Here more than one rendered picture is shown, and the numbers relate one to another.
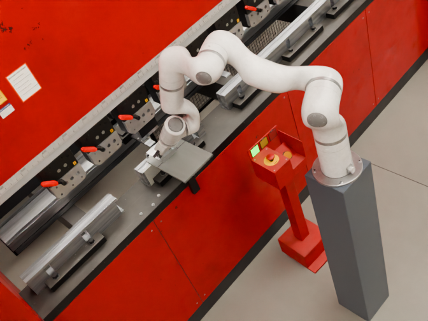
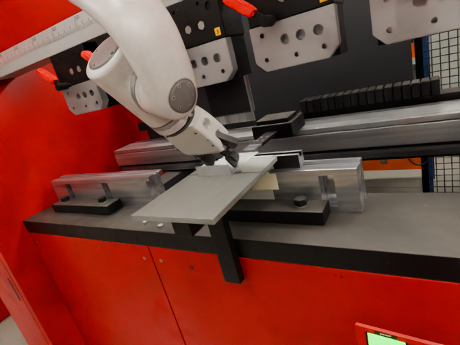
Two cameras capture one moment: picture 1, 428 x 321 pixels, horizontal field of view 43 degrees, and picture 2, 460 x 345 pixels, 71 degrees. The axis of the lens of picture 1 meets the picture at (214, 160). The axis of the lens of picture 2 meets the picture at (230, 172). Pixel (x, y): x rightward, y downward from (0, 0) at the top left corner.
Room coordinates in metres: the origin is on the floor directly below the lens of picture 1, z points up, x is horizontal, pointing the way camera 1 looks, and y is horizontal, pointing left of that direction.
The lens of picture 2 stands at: (1.57, -0.42, 1.21)
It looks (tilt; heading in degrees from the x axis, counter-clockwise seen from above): 19 degrees down; 65
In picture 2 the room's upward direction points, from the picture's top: 15 degrees counter-clockwise
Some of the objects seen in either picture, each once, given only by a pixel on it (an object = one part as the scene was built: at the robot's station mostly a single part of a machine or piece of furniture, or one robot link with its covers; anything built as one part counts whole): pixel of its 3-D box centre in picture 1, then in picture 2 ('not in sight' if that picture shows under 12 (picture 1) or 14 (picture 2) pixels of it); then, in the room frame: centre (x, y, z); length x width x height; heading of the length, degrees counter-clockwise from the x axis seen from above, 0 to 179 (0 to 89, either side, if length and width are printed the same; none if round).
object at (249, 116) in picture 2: (146, 126); (230, 102); (1.91, 0.21, 1.13); 0.10 x 0.02 x 0.10; 120
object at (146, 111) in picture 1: (131, 108); (205, 43); (1.90, 0.23, 1.26); 0.15 x 0.09 x 0.17; 120
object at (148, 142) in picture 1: (135, 134); (268, 131); (2.05, 0.29, 1.01); 0.26 x 0.12 x 0.05; 30
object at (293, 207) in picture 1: (292, 204); not in sight; (1.79, -0.28, 0.39); 0.06 x 0.06 x 0.54; 26
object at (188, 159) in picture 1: (178, 158); (210, 185); (1.78, 0.14, 1.00); 0.26 x 0.18 x 0.01; 30
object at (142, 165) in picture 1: (171, 150); (272, 185); (1.94, 0.17, 0.92); 0.39 x 0.06 x 0.10; 120
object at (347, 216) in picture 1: (352, 243); not in sight; (1.36, -0.42, 0.50); 0.18 x 0.18 x 1.00; 29
